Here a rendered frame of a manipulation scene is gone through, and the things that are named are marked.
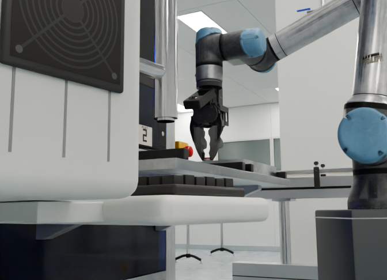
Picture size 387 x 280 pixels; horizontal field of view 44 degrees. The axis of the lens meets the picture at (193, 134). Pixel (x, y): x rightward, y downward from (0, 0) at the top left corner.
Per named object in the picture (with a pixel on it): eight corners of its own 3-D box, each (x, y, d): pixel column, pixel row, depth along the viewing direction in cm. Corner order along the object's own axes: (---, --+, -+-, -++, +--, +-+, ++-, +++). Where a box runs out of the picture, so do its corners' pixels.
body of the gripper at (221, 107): (230, 128, 133) (229, 86, 135) (216, 124, 126) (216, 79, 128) (204, 130, 137) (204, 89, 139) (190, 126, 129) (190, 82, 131)
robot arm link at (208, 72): (216, 63, 128) (189, 67, 132) (216, 79, 127) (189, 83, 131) (227, 70, 135) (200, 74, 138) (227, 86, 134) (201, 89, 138)
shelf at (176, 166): (-19, 179, 104) (-19, 170, 104) (152, 190, 165) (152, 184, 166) (175, 169, 82) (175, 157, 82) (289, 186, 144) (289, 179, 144)
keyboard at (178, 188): (-23, 201, 75) (-22, 186, 75) (53, 203, 85) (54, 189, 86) (174, 195, 50) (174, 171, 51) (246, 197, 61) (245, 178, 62)
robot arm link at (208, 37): (217, 22, 129) (189, 27, 133) (218, 61, 128) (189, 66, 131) (229, 31, 136) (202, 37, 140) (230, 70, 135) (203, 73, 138)
